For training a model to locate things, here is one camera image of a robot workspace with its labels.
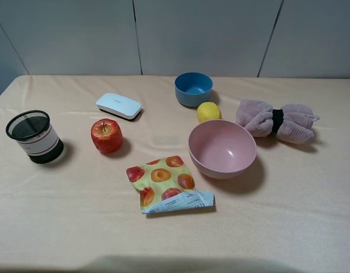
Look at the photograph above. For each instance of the yellow lemon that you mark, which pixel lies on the yellow lemon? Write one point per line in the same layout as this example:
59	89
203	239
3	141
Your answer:
208	111

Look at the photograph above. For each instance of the pink bowl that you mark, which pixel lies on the pink bowl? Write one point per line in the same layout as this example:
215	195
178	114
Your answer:
221	149

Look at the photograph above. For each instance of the peach print snack bag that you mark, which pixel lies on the peach print snack bag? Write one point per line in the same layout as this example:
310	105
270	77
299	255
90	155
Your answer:
166	185

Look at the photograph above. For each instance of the blue bowl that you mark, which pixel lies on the blue bowl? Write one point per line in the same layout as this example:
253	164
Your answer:
193	88

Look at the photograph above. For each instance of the red apple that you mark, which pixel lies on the red apple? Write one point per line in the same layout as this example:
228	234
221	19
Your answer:
106	136

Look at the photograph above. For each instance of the white whiteboard eraser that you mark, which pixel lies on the white whiteboard eraser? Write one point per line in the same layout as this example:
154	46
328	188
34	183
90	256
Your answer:
119	106

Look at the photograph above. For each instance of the pink rolled towel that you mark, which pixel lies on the pink rolled towel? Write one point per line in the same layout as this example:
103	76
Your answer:
292	123

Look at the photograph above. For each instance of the black mesh pen holder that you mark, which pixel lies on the black mesh pen holder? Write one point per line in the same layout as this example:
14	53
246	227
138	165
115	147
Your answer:
32	130

